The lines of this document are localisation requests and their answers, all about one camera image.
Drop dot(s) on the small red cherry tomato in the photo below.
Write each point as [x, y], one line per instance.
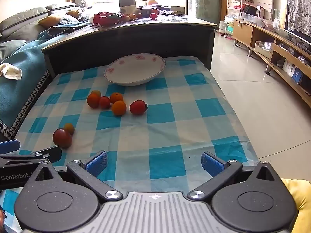
[104, 102]

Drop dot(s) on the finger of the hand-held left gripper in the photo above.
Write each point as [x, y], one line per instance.
[54, 153]
[9, 146]

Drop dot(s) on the grey sofa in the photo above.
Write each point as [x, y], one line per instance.
[19, 17]

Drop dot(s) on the yellow cloth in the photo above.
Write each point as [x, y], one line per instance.
[300, 199]

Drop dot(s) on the grey curtain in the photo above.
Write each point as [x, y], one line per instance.
[209, 0]

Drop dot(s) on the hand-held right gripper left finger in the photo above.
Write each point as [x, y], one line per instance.
[97, 162]

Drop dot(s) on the black basket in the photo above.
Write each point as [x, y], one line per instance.
[249, 9]

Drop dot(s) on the orange fruit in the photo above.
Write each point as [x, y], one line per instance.
[132, 16]

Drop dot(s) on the red bag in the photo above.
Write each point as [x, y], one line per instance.
[107, 19]

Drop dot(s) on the white trolley rack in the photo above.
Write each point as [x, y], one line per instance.
[233, 12]

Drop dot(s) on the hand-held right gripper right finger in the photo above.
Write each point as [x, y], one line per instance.
[212, 165]

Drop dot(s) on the dark scalloped trim cloth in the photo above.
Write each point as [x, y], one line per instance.
[60, 30]

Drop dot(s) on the blue box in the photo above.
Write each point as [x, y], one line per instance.
[297, 74]

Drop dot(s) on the dark red tomato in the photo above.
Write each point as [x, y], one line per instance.
[62, 138]

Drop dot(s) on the white floral rim plate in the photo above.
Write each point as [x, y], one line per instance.
[134, 69]

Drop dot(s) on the red tomato with stem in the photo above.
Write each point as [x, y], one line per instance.
[138, 107]

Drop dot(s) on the orange tangerine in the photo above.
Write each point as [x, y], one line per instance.
[93, 101]
[116, 97]
[118, 108]

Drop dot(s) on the dark curved coffee table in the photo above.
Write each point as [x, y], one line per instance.
[126, 41]

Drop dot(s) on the white box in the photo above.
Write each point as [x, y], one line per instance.
[127, 4]

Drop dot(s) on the yellow cushion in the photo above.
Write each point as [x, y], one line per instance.
[52, 20]

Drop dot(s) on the white cloth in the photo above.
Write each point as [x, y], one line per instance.
[11, 71]

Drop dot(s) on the wooden television cabinet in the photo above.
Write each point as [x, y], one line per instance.
[245, 32]

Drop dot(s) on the blue white checked tablecloth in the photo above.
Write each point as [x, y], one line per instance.
[170, 116]

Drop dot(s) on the small yellow-orange fruit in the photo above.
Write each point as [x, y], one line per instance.
[69, 128]
[96, 92]

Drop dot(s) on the teal blanket with houndstooth border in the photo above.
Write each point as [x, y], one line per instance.
[14, 97]

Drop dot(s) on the white lace curtain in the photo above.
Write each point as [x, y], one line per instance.
[298, 9]

